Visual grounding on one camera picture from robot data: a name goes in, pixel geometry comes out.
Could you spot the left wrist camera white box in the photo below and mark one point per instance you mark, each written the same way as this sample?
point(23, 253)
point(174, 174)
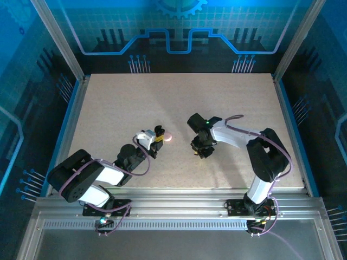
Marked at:
point(145, 138)

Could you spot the small lit circuit board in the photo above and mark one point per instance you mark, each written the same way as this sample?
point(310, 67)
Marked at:
point(104, 222)
point(257, 222)

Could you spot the grey metal cover panel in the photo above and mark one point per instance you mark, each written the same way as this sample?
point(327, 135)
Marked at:
point(173, 243)

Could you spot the pink earbud charging case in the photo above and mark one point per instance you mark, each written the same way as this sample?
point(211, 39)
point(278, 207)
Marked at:
point(168, 137)

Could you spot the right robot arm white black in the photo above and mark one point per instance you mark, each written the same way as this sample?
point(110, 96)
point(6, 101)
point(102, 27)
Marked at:
point(233, 135)

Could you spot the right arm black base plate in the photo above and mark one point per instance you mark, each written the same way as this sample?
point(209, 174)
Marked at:
point(234, 208)

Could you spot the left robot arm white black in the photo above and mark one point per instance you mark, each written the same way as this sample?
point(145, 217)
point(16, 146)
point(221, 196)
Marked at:
point(78, 178)

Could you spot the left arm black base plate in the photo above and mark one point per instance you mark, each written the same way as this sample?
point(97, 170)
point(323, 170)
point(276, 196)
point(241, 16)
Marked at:
point(122, 213)

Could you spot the aluminium frame post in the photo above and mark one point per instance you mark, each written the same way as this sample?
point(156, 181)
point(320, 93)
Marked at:
point(298, 40)
point(58, 40)

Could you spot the aluminium mounting rail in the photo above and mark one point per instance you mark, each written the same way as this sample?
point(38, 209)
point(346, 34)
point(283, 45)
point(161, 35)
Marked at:
point(176, 201)

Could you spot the aluminium table side rail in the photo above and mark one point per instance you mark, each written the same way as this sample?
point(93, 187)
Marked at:
point(286, 108)
point(77, 108)

